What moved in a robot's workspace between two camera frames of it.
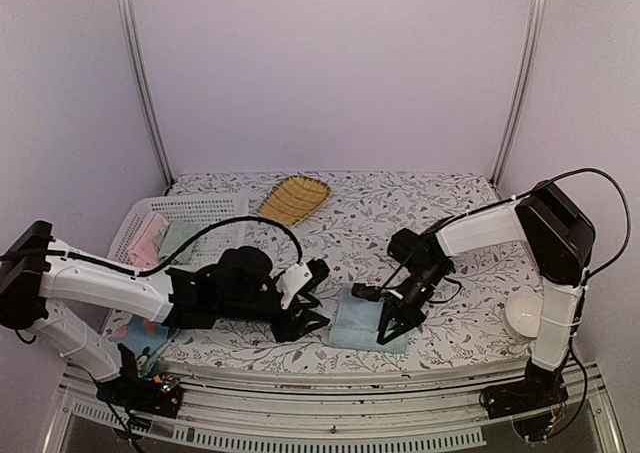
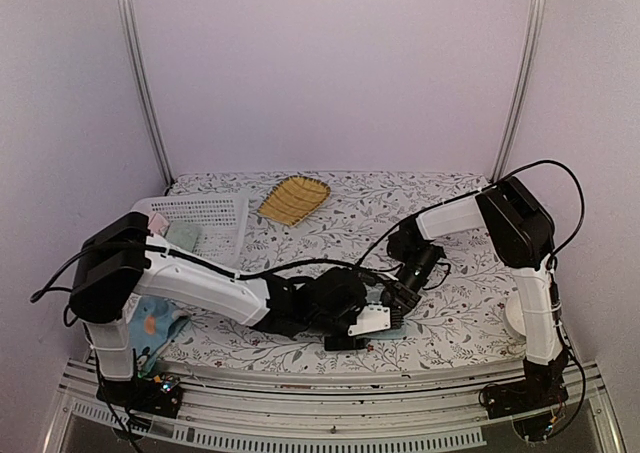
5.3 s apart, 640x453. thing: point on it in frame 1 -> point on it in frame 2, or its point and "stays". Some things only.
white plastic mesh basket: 197,211 stays
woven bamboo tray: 292,198 stays
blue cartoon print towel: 147,339 stays
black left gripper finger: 296,325 -> 345,342
